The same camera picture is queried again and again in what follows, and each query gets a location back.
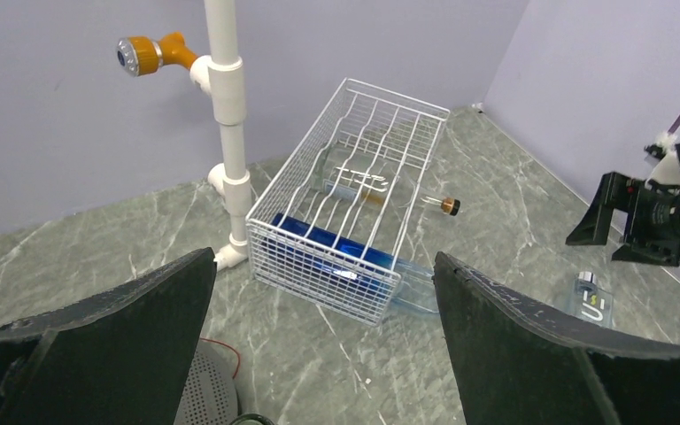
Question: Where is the blue bottle in rack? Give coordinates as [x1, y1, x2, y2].
[264, 212, 439, 314]

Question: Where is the grey round perforated disc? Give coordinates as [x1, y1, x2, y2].
[174, 340, 240, 425]

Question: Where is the dark green wine bottle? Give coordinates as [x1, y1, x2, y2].
[229, 413, 275, 425]

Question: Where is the clear bottle copper cap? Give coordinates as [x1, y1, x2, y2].
[311, 144, 461, 216]

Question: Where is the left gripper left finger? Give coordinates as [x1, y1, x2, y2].
[0, 248, 216, 424]

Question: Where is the white wire wine rack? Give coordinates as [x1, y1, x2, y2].
[246, 78, 451, 326]

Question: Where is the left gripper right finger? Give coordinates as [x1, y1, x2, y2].
[434, 252, 680, 424]

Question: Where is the orange nozzle on pipe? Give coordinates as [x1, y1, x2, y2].
[116, 32, 198, 77]

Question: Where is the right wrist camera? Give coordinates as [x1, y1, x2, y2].
[644, 132, 680, 186]

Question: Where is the blue glass bottle silver cap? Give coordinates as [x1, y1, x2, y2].
[565, 271, 614, 328]

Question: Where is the white PVC pipe frame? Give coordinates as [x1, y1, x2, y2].
[189, 0, 252, 270]

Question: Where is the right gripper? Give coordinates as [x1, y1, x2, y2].
[565, 143, 680, 267]

